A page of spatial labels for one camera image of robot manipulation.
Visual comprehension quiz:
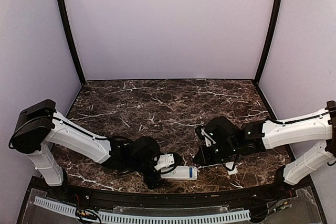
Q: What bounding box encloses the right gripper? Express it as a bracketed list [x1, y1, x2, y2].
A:
[193, 141, 238, 167]

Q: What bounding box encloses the white remote control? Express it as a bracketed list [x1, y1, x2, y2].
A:
[161, 166, 197, 180]

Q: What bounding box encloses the white battery cover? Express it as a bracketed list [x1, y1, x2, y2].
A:
[225, 162, 238, 175]

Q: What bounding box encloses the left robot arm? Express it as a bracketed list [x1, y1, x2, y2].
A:
[8, 99, 175, 201]

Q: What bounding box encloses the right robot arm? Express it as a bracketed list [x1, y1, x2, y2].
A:
[193, 100, 335, 200]

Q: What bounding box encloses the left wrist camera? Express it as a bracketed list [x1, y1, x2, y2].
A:
[154, 153, 182, 174]

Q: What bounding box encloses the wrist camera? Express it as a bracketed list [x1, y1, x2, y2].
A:
[154, 153, 182, 174]
[195, 125, 216, 147]

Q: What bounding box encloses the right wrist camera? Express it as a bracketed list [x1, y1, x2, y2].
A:
[195, 125, 216, 147]

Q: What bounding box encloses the black front table rail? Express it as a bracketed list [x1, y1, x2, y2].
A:
[44, 184, 297, 209]

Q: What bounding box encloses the white slotted cable duct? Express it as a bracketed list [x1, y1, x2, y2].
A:
[33, 196, 251, 223]

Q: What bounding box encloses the right black frame post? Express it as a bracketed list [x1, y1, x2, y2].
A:
[254, 0, 286, 80]

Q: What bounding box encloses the black frame post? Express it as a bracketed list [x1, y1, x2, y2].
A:
[254, 0, 286, 80]
[51, 0, 86, 84]

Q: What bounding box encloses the left black frame post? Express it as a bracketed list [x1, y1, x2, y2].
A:
[51, 0, 86, 84]

